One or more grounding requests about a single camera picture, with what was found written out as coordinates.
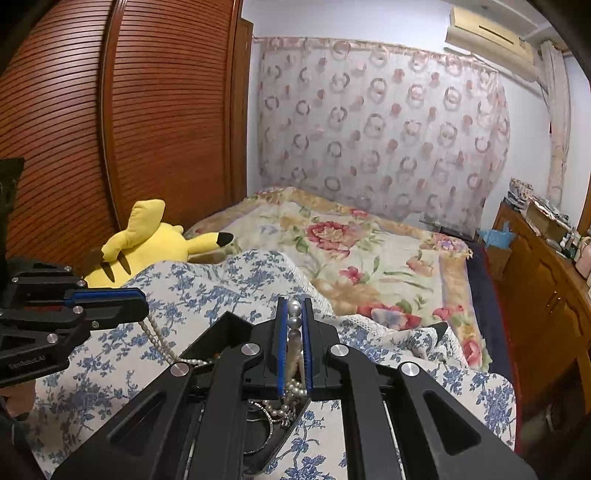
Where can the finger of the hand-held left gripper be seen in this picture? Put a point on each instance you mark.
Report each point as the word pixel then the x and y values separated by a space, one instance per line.
pixel 46 281
pixel 115 311

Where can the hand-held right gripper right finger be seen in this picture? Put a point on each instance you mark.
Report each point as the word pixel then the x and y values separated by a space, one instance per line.
pixel 310 369

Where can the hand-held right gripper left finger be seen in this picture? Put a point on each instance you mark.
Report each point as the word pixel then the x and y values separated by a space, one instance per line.
pixel 280 360

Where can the black box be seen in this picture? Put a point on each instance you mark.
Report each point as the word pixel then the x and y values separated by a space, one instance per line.
pixel 217 337

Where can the person's left hand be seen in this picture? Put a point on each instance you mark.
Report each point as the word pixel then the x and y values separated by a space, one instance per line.
pixel 16 397

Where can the blue floral tablecloth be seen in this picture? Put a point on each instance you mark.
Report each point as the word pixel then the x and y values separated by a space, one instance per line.
pixel 115 369

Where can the yellow plush toy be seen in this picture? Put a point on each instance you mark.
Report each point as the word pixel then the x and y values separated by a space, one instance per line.
pixel 157 244

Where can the floral bed blanket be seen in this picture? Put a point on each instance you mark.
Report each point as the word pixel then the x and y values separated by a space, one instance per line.
pixel 346 258

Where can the dark blue bed sheet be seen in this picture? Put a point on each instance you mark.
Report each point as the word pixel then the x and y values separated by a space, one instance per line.
pixel 485 286

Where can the wooden louvered wardrobe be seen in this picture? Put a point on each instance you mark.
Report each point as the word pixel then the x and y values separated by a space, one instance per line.
pixel 161 115

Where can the brown bin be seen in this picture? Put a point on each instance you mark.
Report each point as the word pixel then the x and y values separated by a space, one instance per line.
pixel 497 261

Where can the blue plastic bag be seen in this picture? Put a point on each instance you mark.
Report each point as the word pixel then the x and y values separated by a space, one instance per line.
pixel 498 237

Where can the circle patterned curtain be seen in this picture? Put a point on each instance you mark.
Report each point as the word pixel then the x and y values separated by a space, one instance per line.
pixel 369 138

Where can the wooden sideboard cabinet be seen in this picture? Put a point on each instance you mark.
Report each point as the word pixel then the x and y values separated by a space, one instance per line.
pixel 545 300

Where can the patterned fabric bundle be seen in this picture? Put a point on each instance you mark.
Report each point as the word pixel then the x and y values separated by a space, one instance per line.
pixel 519 191

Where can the cardboard box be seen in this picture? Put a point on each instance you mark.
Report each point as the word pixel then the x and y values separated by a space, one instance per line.
pixel 545 217

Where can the pink thermos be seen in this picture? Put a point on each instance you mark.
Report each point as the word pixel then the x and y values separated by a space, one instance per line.
pixel 585 258

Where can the beige gathered side curtain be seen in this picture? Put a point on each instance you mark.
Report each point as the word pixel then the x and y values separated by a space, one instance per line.
pixel 556 115

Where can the beige air conditioner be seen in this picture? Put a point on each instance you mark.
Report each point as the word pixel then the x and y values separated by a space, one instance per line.
pixel 489 41

